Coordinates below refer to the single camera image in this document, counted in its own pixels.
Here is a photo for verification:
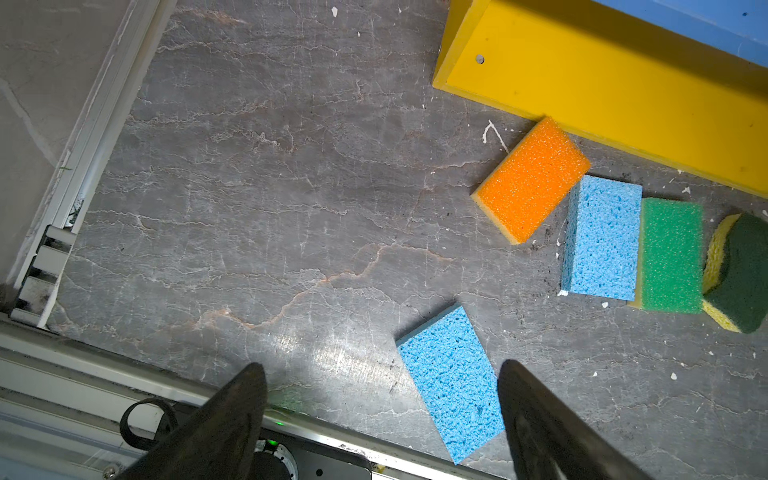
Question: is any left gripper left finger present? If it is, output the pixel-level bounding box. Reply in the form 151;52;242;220
118;363;267;479

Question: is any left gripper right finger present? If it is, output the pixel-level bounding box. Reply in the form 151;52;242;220
497;360;649;479

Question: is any yellow shelf unit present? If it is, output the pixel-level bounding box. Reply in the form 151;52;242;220
433;1;767;196

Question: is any light blue sponge front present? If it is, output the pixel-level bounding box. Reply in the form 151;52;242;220
396;303;504;464

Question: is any dark green curved sponge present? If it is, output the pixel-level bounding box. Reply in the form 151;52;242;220
702;213;767;334

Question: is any light blue sponge middle row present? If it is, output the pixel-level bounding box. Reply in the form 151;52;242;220
561;175;642;301

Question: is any green yellow sponge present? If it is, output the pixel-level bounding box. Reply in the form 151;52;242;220
629;197;703;314

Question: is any orange sponge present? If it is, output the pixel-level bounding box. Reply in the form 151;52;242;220
471;117;591;245

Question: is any aluminium rail base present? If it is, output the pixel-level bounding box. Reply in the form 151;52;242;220
0;0;505;480

